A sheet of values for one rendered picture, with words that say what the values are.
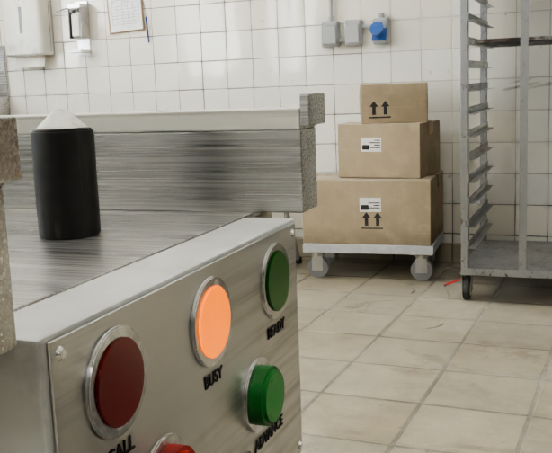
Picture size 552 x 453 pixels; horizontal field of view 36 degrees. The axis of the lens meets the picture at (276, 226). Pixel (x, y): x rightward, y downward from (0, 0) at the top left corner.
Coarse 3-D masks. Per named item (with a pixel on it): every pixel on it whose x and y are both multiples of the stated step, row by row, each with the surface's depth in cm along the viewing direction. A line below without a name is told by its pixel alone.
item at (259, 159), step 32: (320, 96) 50; (32, 128) 55; (96, 128) 53; (128, 128) 53; (160, 128) 52; (192, 128) 51; (224, 128) 50; (256, 128) 50; (288, 128) 49; (96, 160) 54; (128, 160) 53; (160, 160) 52; (192, 160) 51; (224, 160) 51; (256, 160) 50; (288, 160) 49; (32, 192) 56; (128, 192) 53; (160, 192) 53; (192, 192) 52; (224, 192) 51; (256, 192) 50; (288, 192) 50
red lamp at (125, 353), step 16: (112, 352) 30; (128, 352) 31; (112, 368) 30; (128, 368) 31; (96, 384) 29; (112, 384) 30; (128, 384) 31; (112, 400) 30; (128, 400) 31; (112, 416) 30; (128, 416) 31
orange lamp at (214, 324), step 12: (216, 288) 38; (204, 300) 37; (216, 300) 38; (204, 312) 37; (216, 312) 38; (228, 312) 39; (204, 324) 37; (216, 324) 38; (228, 324) 39; (204, 336) 37; (216, 336) 38; (204, 348) 37; (216, 348) 38
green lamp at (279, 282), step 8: (272, 256) 44; (280, 256) 45; (272, 264) 44; (280, 264) 45; (288, 264) 46; (272, 272) 44; (280, 272) 45; (288, 272) 46; (272, 280) 44; (280, 280) 45; (288, 280) 46; (272, 288) 44; (280, 288) 45; (288, 288) 46; (272, 296) 44; (280, 296) 45; (272, 304) 44; (280, 304) 46
